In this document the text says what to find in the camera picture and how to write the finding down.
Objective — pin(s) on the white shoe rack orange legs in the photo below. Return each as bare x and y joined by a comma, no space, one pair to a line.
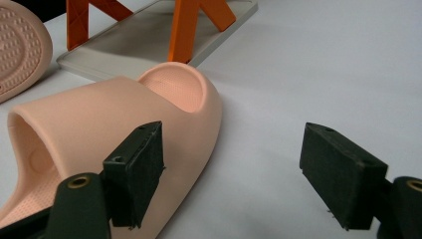
132,43

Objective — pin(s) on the pink rubber slipper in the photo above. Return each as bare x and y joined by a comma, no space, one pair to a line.
20,49
99,109

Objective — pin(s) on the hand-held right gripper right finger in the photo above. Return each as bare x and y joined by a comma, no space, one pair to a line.
341,179

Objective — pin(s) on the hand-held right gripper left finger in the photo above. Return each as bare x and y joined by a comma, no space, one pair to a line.
136,172

